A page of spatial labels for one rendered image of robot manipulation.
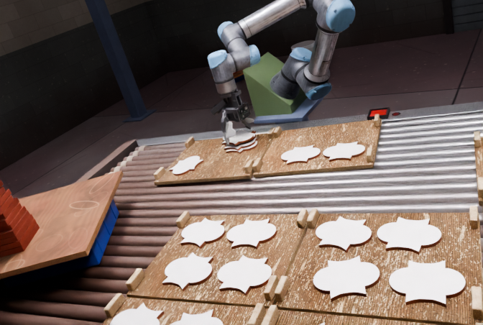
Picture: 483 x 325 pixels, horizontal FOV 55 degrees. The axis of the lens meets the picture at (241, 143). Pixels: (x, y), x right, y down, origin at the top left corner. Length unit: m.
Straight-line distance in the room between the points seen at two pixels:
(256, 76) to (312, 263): 1.31
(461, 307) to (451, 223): 0.27
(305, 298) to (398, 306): 0.20
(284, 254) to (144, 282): 0.38
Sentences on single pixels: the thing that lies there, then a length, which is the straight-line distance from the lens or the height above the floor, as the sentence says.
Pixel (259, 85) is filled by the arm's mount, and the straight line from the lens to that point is 2.27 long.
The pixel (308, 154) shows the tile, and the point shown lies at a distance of 1.64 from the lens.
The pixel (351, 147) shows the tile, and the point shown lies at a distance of 1.62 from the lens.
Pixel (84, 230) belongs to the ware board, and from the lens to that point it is 1.46.
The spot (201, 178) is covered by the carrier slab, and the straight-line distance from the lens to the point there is 1.72.
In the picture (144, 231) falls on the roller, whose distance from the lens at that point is 1.58.
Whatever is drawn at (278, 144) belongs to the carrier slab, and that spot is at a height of 0.94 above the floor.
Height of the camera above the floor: 1.65
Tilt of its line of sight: 22 degrees down
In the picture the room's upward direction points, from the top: 17 degrees counter-clockwise
